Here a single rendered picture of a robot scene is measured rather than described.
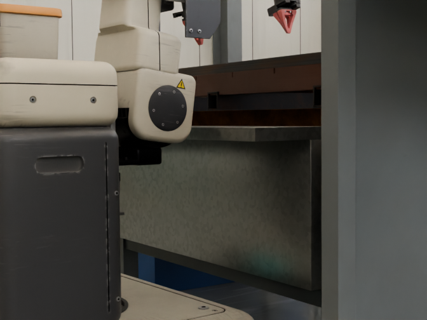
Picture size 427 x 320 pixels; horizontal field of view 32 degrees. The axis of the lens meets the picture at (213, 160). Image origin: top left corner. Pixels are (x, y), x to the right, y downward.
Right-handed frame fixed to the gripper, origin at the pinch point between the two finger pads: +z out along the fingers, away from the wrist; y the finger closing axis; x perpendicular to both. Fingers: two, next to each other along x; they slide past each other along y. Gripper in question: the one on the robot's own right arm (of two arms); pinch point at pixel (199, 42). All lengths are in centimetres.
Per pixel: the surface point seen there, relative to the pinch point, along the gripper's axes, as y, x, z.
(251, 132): 22, 44, 20
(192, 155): 7.1, -4.9, 31.0
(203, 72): -7.0, -11.5, 9.3
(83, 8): -319, -703, -44
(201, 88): -1.4, -6.3, 13.3
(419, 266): 18, 81, 46
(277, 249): 13, 33, 52
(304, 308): -42, -30, 104
